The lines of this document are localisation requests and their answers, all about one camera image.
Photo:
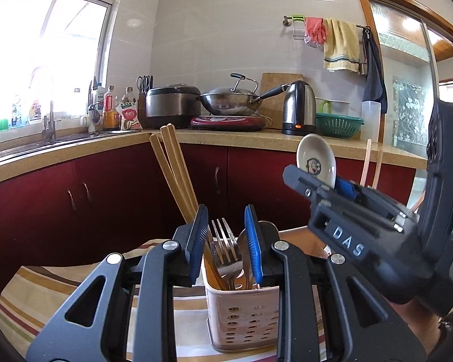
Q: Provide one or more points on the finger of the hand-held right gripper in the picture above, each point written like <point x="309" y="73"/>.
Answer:
<point x="305" y="184"/>
<point x="348" y="189"/>

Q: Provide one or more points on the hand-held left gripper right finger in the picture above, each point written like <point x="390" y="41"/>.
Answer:
<point x="253" y="249"/>

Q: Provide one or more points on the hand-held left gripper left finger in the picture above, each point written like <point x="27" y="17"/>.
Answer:
<point x="196" y="245"/>

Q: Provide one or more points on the metal spoon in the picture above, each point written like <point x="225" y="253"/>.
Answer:
<point x="243" y="245"/>

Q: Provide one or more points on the white ceramic spoon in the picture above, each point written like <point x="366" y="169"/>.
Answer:
<point x="315" y="158"/>

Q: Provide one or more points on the metal fork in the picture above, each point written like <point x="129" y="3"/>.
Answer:
<point x="224" y="249"/>

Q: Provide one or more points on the beige plastic utensil holder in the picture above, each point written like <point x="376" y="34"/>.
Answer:
<point x="241" y="320"/>

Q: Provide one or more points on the green plastic colander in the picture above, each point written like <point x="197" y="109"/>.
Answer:
<point x="338" y="126"/>

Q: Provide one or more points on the white plastic container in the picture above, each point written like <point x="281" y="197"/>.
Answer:
<point x="370" y="122"/>

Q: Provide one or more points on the beige stone countertop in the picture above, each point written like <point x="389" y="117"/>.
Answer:
<point x="249" y="137"/>

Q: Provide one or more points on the steel electric kettle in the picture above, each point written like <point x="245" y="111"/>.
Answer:
<point x="298" y="109"/>

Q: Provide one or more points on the wristwatch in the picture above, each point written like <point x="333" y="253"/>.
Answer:
<point x="447" y="328"/>

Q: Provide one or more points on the red induction cooker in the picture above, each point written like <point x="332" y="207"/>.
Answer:
<point x="226" y="122"/>

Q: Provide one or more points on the wooden cutting board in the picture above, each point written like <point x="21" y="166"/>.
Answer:
<point x="277" y="81"/>

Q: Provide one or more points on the dark blue apron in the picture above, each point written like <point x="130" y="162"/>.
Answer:
<point x="375" y="83"/>

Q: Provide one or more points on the steel wok with lid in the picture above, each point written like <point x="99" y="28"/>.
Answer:
<point x="230" y="101"/>

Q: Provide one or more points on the glass sliding door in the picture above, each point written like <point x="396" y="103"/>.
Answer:
<point x="404" y="83"/>

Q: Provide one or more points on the dark rice cooker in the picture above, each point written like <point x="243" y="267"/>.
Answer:
<point x="171" y="109"/>

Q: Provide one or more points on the yellow towel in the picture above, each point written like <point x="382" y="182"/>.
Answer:
<point x="341" y="45"/>

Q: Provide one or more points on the red and white seasoning bag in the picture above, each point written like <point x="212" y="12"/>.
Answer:
<point x="130" y="117"/>

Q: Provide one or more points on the knife block with scissors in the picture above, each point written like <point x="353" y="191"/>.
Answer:
<point x="143" y="109"/>

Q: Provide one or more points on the pink rubber gloves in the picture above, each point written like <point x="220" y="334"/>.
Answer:
<point x="315" y="30"/>

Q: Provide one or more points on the cooking oil bottle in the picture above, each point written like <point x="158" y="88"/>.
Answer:
<point x="110" y="113"/>

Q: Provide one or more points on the short faucet with filter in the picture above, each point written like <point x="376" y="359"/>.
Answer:
<point x="92" y="117"/>

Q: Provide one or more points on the striped tablecloth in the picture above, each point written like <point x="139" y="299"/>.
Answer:
<point x="30" y="290"/>

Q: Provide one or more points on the tall metal faucet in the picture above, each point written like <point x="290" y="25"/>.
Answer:
<point x="49" y="128"/>

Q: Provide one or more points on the stainless steel sink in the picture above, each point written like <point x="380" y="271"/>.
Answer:
<point x="22" y="151"/>

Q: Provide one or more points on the dish soap bottles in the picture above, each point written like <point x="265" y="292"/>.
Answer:
<point x="34" y="111"/>

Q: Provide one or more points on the green plastic cup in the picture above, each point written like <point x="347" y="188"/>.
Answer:
<point x="3" y="125"/>

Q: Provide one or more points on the kitchen window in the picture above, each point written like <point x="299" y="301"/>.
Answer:
<point x="60" y="45"/>

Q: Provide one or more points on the metal towel rail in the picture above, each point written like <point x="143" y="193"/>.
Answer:
<point x="287" y="20"/>

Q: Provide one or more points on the wooden door frame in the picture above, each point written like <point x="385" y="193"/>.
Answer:
<point x="400" y="2"/>

